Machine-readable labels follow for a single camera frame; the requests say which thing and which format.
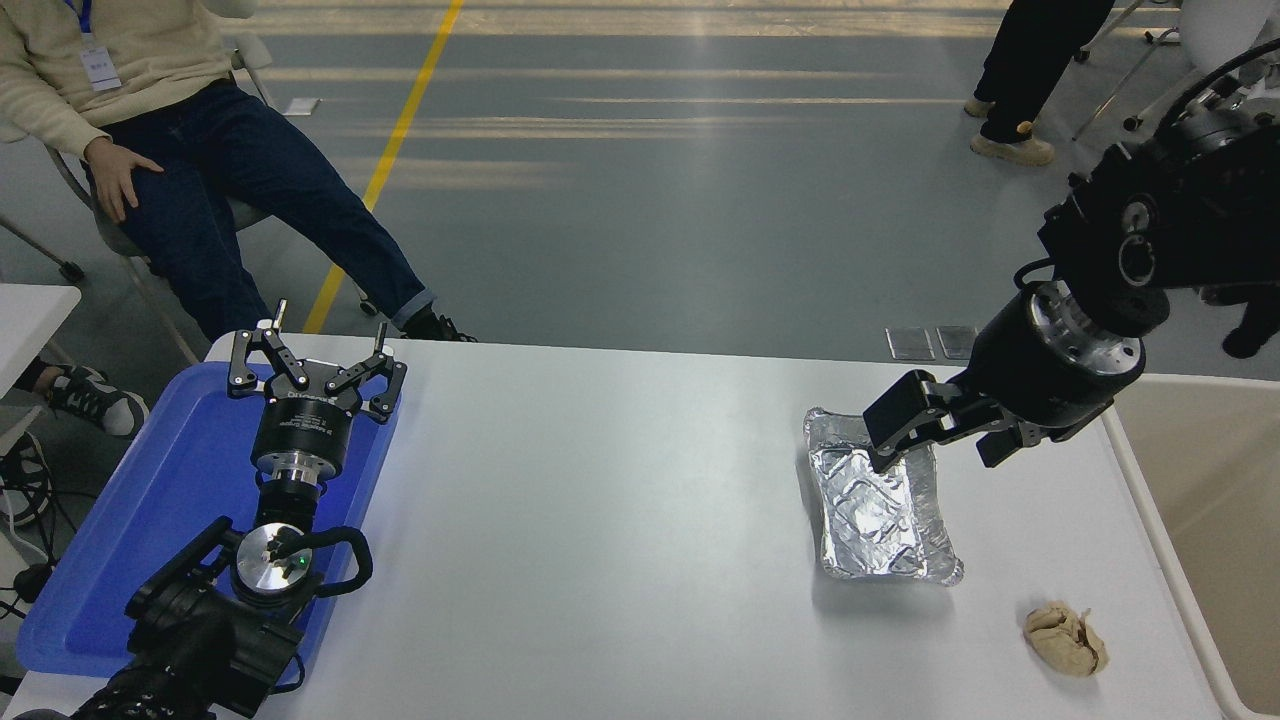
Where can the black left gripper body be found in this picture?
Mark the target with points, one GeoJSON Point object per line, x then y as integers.
{"type": "Point", "coordinates": [305, 425]}

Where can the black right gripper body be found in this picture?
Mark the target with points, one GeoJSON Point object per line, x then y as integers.
{"type": "Point", "coordinates": [1010, 375]}

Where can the silver foil tray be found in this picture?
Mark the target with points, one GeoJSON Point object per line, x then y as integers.
{"type": "Point", "coordinates": [880, 520]}

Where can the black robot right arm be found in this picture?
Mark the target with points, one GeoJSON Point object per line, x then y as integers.
{"type": "Point", "coordinates": [1190, 220]}

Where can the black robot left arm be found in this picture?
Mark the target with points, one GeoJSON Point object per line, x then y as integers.
{"type": "Point", "coordinates": [200, 640]}

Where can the metal floor plate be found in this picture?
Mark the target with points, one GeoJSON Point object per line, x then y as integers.
{"type": "Point", "coordinates": [910, 344]}
{"type": "Point", "coordinates": [955, 342]}

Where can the small white floor plate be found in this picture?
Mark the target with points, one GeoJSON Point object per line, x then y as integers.
{"type": "Point", "coordinates": [302, 106]}

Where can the person's hand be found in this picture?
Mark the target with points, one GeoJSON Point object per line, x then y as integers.
{"type": "Point", "coordinates": [115, 175]}

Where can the blue plastic tray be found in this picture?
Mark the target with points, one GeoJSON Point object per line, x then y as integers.
{"type": "Point", "coordinates": [170, 500]}

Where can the seated person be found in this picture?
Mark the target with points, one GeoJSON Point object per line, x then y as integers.
{"type": "Point", "coordinates": [230, 190]}

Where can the person's foot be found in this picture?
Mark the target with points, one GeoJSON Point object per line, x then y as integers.
{"type": "Point", "coordinates": [95, 400]}
{"type": "Point", "coordinates": [35, 470]}

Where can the crumpled tan paper ball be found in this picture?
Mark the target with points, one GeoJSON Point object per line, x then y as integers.
{"type": "Point", "coordinates": [1065, 640]}

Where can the large pale bin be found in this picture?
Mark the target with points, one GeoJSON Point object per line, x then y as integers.
{"type": "Point", "coordinates": [1220, 520]}

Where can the white side table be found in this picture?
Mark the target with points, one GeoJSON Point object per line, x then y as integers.
{"type": "Point", "coordinates": [30, 325]}

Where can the standing person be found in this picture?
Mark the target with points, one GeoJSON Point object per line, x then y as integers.
{"type": "Point", "coordinates": [1030, 60]}

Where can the white name badge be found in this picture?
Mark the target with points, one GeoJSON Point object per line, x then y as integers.
{"type": "Point", "coordinates": [100, 70]}

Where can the chair base with casters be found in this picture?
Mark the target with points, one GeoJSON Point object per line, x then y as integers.
{"type": "Point", "coordinates": [1120, 20]}

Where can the white chair with metal legs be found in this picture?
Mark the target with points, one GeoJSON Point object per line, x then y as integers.
{"type": "Point", "coordinates": [1225, 25]}

